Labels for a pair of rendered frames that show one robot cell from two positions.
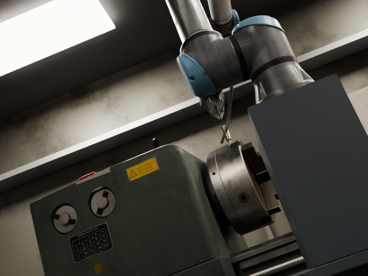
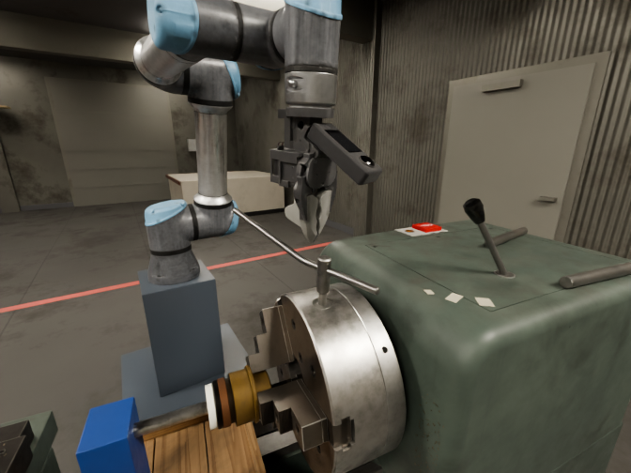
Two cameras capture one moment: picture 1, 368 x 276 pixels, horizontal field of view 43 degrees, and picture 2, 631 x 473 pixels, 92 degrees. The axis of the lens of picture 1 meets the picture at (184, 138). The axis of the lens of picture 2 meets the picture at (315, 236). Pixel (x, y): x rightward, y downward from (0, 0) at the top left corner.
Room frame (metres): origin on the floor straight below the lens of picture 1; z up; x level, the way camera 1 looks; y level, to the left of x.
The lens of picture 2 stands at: (2.00, -0.45, 1.50)
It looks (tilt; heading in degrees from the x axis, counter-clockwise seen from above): 17 degrees down; 142
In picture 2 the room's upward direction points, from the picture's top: straight up
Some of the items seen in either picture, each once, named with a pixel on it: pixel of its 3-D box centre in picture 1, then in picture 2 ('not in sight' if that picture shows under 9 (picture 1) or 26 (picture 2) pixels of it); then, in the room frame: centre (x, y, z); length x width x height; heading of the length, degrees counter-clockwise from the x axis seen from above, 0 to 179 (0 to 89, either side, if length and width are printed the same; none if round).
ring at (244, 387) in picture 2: not in sight; (242, 395); (1.58, -0.29, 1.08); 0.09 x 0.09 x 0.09; 76
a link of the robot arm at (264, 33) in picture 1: (260, 47); (170, 223); (1.02, -0.25, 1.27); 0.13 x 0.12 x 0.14; 87
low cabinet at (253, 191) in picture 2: not in sight; (224, 192); (-4.92, 2.22, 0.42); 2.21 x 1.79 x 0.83; 85
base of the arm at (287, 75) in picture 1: (281, 87); (173, 260); (1.02, -0.26, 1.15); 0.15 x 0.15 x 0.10
